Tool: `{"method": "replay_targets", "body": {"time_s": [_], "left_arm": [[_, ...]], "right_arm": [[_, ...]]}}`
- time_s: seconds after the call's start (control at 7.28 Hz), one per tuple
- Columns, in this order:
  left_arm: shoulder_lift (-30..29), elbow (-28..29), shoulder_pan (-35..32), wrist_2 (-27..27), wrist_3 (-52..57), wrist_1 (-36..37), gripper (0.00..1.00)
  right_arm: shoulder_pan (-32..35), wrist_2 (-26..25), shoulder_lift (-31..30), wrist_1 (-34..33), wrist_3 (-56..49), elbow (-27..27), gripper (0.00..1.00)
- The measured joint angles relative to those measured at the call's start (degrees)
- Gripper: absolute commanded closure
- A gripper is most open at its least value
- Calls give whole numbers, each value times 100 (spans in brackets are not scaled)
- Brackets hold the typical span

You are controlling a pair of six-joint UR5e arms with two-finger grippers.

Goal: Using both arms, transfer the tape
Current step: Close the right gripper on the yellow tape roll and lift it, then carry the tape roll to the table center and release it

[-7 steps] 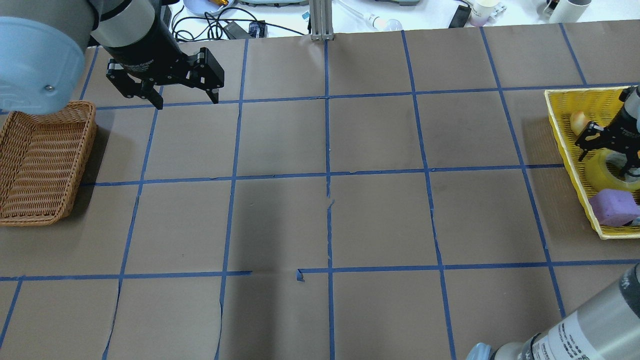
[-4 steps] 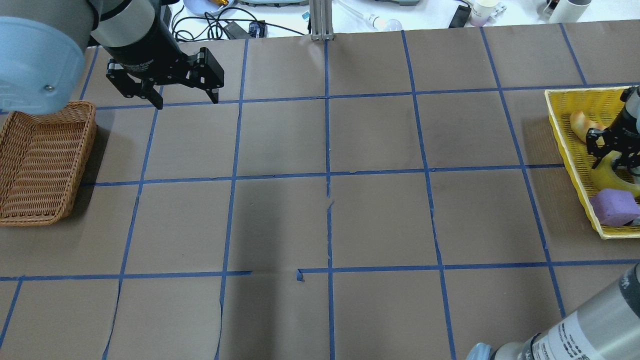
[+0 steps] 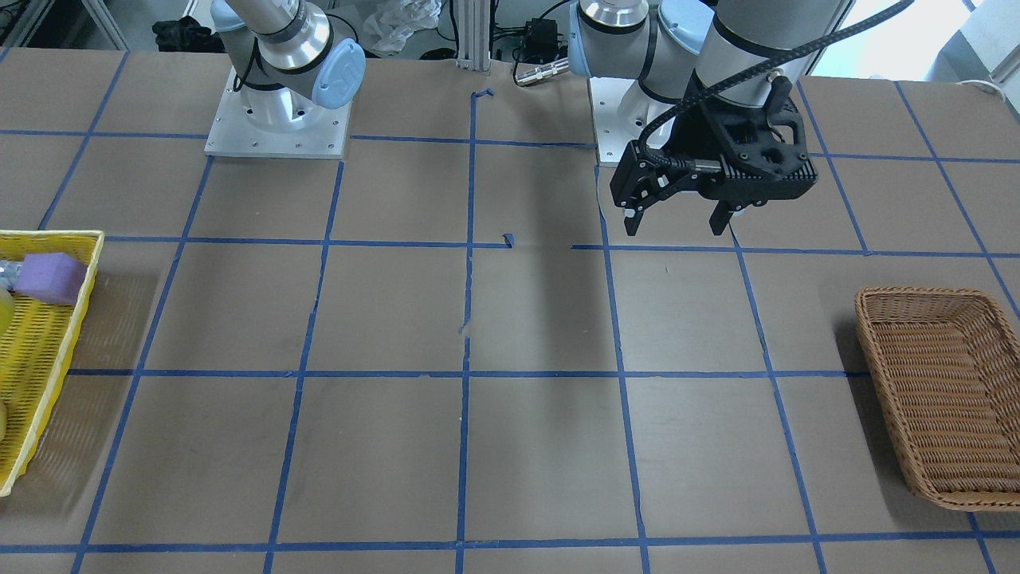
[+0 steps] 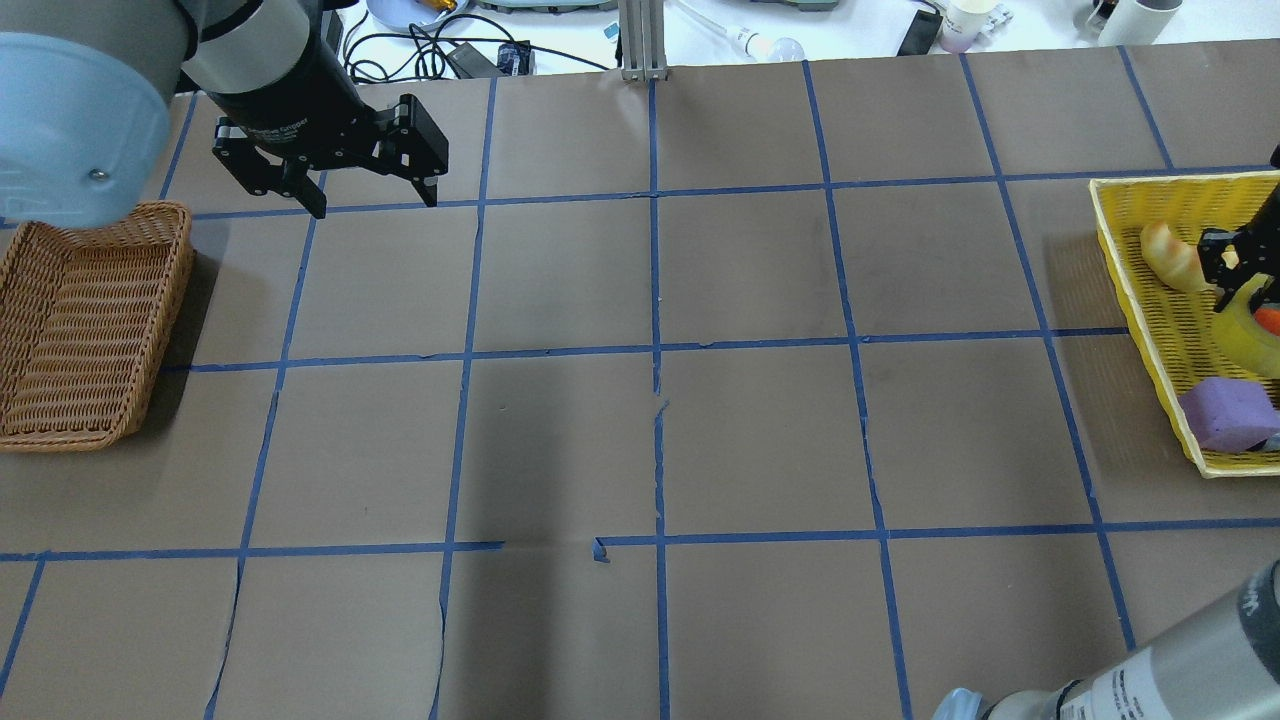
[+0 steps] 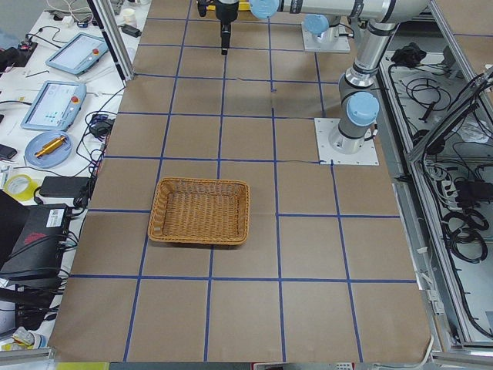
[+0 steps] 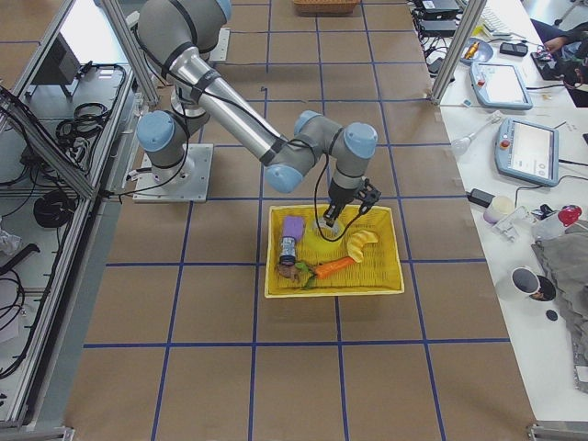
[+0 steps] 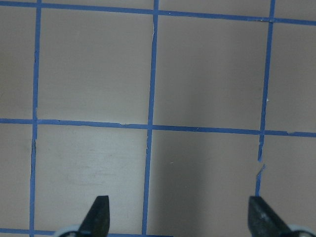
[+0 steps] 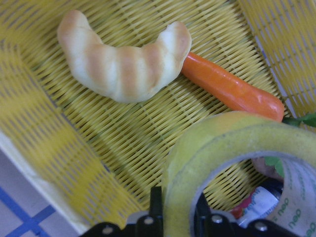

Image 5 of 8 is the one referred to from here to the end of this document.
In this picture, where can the teach pendant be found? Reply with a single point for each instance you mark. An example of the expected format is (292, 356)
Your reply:
(55, 107)
(79, 54)

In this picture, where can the black power adapter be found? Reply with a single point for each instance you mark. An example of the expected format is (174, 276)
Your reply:
(131, 30)

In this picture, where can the brass cylinder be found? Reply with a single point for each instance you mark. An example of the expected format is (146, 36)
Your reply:
(51, 146)

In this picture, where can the near teach pendant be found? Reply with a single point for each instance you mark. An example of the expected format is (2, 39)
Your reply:
(55, 107)

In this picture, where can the lavender white cup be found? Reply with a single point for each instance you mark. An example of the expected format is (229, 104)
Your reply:
(129, 17)

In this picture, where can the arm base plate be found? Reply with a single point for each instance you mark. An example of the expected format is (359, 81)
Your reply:
(335, 149)
(327, 44)

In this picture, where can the black red computer box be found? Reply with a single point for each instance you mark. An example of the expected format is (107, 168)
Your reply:
(31, 242)

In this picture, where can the blue plate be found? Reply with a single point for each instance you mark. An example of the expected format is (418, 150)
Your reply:
(53, 159)

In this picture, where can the aluminium frame post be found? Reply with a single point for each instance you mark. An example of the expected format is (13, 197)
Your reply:
(106, 21)

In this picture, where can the far teach pendant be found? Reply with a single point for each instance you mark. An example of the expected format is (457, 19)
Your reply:
(79, 54)

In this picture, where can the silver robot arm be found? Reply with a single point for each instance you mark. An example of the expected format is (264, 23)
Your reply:
(324, 28)
(359, 106)

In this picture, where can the spare yellow tape roll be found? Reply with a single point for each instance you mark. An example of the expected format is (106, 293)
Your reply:
(20, 187)

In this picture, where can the brown wicker basket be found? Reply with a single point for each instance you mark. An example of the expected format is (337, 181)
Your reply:
(200, 211)

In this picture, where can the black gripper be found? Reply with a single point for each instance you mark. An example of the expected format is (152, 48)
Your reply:
(226, 11)

